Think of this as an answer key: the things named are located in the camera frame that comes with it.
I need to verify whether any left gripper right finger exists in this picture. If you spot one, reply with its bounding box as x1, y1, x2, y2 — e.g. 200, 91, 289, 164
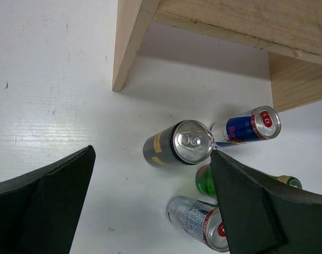
210, 150, 322, 253

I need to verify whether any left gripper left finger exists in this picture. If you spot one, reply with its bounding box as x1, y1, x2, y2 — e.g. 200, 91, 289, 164
0, 146, 96, 253

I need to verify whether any blue silver can front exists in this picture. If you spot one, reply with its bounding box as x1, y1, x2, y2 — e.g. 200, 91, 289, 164
166, 196, 229, 252

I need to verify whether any blue silver can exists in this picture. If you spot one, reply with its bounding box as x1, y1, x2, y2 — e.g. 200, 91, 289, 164
166, 196, 229, 252
209, 106, 281, 148

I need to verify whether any green Perrier bottle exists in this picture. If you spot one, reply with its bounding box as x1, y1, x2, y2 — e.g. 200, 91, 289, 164
195, 164, 302, 200

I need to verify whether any black gold can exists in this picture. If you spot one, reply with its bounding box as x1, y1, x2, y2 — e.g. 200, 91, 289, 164
143, 120, 215, 167

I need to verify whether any wooden two-tier shelf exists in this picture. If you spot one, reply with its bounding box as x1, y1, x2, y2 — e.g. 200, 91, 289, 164
112, 1, 322, 112

